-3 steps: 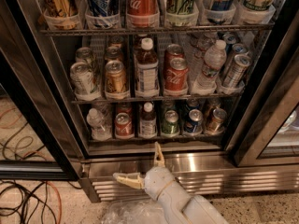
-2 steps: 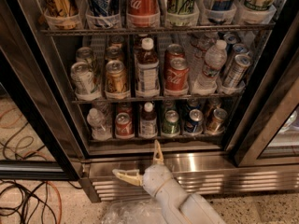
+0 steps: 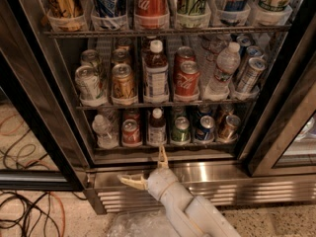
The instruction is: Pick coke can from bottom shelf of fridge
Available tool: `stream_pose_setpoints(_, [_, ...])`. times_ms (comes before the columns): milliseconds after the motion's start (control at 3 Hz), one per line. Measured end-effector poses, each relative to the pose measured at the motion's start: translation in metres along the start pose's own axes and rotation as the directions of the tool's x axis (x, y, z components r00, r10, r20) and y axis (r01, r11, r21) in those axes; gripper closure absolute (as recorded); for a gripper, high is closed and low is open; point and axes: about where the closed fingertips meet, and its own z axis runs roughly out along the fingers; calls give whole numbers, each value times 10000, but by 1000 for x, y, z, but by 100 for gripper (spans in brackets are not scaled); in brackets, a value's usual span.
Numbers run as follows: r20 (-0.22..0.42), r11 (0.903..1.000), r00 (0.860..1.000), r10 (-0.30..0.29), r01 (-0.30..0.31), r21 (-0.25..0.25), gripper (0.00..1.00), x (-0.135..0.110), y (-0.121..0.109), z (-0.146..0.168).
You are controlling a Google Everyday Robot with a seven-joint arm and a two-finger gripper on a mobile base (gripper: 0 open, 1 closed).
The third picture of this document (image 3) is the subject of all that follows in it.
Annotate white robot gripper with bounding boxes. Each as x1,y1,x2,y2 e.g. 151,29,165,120
118,145,179,200

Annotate red coke can front bottom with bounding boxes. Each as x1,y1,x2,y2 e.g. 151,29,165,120
122,119,141,147

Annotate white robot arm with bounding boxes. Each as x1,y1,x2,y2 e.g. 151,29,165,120
118,145,241,237

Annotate brown tea bottle bottom shelf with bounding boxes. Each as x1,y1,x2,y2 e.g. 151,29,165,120
147,108,167,146

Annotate brown tea bottle shelf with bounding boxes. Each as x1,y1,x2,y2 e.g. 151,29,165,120
144,39,169,103
147,108,167,146

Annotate green soda can bottom shelf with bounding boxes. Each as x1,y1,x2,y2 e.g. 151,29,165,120
171,117,190,144

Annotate clear water bottle bottom shelf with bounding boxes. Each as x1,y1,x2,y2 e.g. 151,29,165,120
92,115,119,149

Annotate clear water bottle shelf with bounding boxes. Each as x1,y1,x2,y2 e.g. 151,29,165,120
205,41,241,101
92,115,119,149

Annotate stainless steel fridge grille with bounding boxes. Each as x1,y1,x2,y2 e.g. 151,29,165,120
84,162,316,214

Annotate red coke can rear bottom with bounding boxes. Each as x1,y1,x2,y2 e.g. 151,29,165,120
122,109,140,123

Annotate blue soda can bottom shelf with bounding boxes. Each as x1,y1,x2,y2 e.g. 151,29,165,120
195,116,215,143

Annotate brown soda can bottom shelf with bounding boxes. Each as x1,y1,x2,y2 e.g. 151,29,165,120
217,115,241,143

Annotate gold can middle front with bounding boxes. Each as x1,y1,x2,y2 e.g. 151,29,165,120
112,63,137,105

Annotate gold can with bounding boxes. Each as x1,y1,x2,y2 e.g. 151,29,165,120
111,48,131,65
112,63,137,105

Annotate red coke can middle front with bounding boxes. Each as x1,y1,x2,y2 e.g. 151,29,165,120
175,61,199,97

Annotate brown tea bottle middle shelf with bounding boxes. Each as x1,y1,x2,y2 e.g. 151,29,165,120
144,39,169,103

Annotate left glass fridge door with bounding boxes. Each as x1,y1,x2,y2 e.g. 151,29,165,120
0,0,90,191

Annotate glass fridge door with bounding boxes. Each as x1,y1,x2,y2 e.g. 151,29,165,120
0,0,90,191
243,13,316,177

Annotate white green can middle front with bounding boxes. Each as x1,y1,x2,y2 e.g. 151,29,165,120
75,65,107,107

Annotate red coke can middle rear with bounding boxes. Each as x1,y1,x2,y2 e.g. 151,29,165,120
174,46,196,69

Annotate white green can middle rear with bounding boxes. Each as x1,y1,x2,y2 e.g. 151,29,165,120
80,49,102,74

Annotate clear water bottle middle shelf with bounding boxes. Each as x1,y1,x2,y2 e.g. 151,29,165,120
205,41,241,101

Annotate right glass fridge door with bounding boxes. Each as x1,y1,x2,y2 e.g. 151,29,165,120
243,13,316,177

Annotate silver slim can middle front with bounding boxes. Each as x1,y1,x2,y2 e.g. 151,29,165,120
236,57,267,93

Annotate silver slim can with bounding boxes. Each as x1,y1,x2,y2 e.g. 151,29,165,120
235,45,264,81
236,57,267,93

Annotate blue white can top shelf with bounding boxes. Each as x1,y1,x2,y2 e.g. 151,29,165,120
94,0,127,30

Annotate red coke can top shelf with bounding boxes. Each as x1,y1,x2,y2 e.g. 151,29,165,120
134,0,169,30

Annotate red bull can top shelf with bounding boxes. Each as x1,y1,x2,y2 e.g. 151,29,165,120
213,0,254,27

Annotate yellow can top shelf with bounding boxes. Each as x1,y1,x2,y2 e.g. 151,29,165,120
47,0,88,32

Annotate clear plastic bag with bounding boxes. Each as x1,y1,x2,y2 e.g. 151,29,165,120
107,209,181,237

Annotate middle wire shelf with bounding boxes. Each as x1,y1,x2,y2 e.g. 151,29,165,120
76,98,257,111

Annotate wire shelf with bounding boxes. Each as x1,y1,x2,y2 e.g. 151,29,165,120
76,98,257,111
43,25,291,39

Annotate black and orange floor cables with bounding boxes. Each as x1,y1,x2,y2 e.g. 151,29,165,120
0,190,87,237

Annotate top wire shelf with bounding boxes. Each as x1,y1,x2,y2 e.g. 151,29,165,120
43,25,291,39

